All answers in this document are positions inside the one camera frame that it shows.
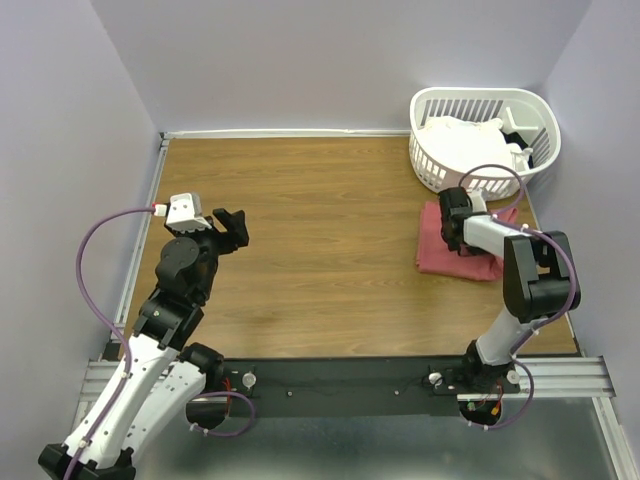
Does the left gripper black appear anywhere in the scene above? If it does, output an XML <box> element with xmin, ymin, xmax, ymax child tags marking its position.
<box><xmin>165</xmin><ymin>208</ymin><xmax>250</xmax><ymax>302</ymax></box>

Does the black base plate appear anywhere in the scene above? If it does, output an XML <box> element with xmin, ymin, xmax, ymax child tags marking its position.
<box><xmin>184</xmin><ymin>355</ymin><xmax>522</xmax><ymax>426</ymax></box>

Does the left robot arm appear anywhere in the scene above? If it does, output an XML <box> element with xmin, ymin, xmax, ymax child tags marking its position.
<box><xmin>38</xmin><ymin>195</ymin><xmax>249</xmax><ymax>479</ymax></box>

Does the red t shirt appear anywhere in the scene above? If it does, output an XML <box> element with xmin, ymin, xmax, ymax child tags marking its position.
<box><xmin>416</xmin><ymin>202</ymin><xmax>518</xmax><ymax>281</ymax></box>

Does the black garment in basket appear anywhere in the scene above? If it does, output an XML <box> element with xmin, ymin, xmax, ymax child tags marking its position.
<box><xmin>502</xmin><ymin>132</ymin><xmax>533</xmax><ymax>169</ymax></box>

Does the white laundry basket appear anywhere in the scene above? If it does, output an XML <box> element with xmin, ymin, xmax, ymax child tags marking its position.
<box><xmin>409</xmin><ymin>87</ymin><xmax>561</xmax><ymax>200</ymax></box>

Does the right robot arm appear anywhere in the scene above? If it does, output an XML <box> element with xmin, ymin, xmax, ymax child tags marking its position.
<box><xmin>438</xmin><ymin>186</ymin><xmax>581</xmax><ymax>392</ymax></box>

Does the white t shirt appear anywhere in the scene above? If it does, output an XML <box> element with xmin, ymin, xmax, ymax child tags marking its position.
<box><xmin>416</xmin><ymin>116</ymin><xmax>529</xmax><ymax>173</ymax></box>

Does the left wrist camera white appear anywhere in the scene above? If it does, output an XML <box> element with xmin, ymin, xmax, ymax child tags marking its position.
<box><xmin>152</xmin><ymin>192</ymin><xmax>212</xmax><ymax>235</ymax></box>

